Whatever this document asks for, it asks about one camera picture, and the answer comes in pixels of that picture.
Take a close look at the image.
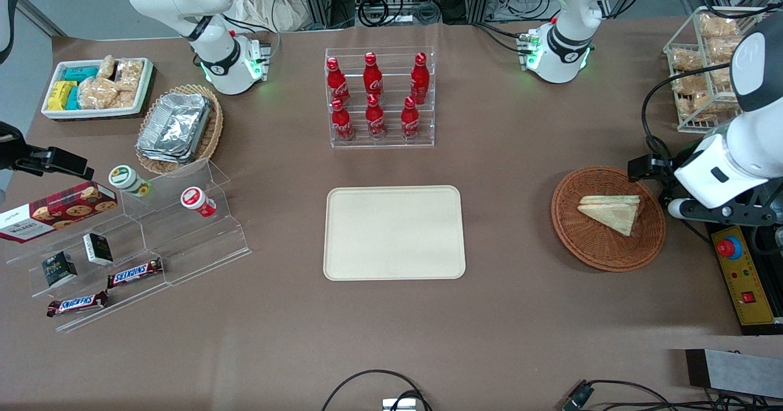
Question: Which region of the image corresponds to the black cable with plug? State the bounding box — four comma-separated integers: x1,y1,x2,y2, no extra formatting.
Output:
562,379,783,411

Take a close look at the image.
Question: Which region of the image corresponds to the round brown wicker basket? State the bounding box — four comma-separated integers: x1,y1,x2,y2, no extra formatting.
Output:
551,165,667,273

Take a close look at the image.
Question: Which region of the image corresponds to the red-lid yogurt cup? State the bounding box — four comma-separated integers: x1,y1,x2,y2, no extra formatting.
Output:
180,187,217,218

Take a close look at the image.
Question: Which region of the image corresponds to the clear acrylic step shelf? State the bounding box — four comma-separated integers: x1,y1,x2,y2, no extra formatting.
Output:
0,159,253,333

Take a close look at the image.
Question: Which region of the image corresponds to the red cola bottle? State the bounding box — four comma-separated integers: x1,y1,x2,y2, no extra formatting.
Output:
363,52,385,97
330,98,355,142
365,94,388,140
400,96,421,140
327,57,351,105
410,52,431,105

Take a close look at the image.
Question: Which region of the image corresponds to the beige plastic tray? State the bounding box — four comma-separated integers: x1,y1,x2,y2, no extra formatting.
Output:
323,185,467,282

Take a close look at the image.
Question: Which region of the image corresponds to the oval light wicker basket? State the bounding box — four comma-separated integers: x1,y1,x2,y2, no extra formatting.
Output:
135,84,225,176

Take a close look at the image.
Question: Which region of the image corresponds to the red tartan cookie box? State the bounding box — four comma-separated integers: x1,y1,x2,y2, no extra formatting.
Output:
0,181,119,244

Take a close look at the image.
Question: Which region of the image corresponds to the stack of foil trays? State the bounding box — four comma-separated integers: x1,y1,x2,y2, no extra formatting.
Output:
136,93,213,164

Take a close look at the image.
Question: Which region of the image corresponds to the clear acrylic bottle rack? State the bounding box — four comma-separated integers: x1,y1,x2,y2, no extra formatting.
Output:
324,46,436,149

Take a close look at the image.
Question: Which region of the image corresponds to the plastic-wrapped sandwich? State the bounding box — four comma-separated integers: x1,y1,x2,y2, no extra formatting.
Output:
577,194,642,237

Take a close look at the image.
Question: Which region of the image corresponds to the white rectangular snack tray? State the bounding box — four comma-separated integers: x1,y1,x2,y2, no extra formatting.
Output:
41,57,154,120

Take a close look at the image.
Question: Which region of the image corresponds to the green-lid yogurt cup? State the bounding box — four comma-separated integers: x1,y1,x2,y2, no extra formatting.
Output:
108,165,152,198

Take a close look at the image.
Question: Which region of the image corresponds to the beige cloth bag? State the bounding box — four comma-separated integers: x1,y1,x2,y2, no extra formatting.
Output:
231,0,320,33

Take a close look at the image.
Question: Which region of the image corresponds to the teal snack packet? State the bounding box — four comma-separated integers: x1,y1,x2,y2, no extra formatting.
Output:
63,65,100,83

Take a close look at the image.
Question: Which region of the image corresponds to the wrapped pastry packet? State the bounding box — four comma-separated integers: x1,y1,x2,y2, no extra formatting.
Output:
707,36,744,64
672,73,711,97
670,48,705,73
699,12,740,39

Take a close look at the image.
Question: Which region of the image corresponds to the yellow emergency stop box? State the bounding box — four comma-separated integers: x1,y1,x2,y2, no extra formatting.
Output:
708,224,783,336

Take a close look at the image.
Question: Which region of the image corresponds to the yellow snack packet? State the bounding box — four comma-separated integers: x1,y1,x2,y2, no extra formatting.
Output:
47,81,78,111

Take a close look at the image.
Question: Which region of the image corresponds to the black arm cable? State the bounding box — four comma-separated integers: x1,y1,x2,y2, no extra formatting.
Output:
640,61,748,176

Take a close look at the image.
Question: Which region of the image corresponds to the Snickers chocolate bar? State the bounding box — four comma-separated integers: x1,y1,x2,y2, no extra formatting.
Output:
46,290,109,319
107,257,165,289

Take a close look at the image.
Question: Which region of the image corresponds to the black looped cable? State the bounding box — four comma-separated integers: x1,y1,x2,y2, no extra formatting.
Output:
321,369,434,411

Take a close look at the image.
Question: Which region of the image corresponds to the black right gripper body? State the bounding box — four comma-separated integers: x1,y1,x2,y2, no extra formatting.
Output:
0,121,31,172

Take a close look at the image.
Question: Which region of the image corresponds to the white wire basket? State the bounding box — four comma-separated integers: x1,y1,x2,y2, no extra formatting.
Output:
663,6,766,134

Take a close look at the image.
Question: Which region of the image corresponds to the small black box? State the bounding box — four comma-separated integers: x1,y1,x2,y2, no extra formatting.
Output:
41,251,79,289
83,232,114,267

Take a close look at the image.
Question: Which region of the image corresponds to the grey flat panel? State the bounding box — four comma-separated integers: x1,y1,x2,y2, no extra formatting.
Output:
685,348,783,400

